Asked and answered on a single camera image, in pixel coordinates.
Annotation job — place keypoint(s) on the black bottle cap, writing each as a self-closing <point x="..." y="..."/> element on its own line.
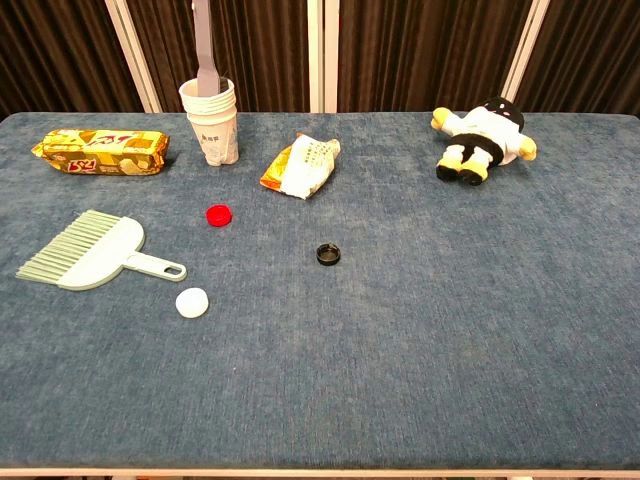
<point x="320" y="259"/>

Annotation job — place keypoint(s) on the red bottle cap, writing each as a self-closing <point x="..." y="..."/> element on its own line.
<point x="219" y="215"/>

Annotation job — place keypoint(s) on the white bottle cap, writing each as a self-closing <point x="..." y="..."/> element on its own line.
<point x="192" y="302"/>

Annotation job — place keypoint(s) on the crumpled orange white snack wrapper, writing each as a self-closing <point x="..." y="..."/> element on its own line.
<point x="305" y="170"/>

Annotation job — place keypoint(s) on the blue table mat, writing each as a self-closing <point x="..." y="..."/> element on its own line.
<point x="400" y="325"/>

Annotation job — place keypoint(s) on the white paper cup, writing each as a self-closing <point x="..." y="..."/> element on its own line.
<point x="215" y="135"/>

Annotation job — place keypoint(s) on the black white plush doll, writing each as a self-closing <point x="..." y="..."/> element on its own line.
<point x="480" y="130"/>

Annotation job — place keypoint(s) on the dark brown pleated partition panel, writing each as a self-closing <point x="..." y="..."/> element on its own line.
<point x="55" y="50"/>
<point x="425" y="50"/>
<point x="590" y="55"/>
<point x="260" y="50"/>

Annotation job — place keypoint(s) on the grey plastic spatula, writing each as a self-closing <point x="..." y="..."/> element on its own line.
<point x="205" y="50"/>

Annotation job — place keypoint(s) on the gold biscuit pack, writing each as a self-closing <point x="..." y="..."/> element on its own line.
<point x="100" y="152"/>

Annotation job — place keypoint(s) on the white partition frame post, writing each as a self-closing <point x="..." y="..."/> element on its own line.
<point x="322" y="50"/>
<point x="132" y="55"/>
<point x="525" y="50"/>

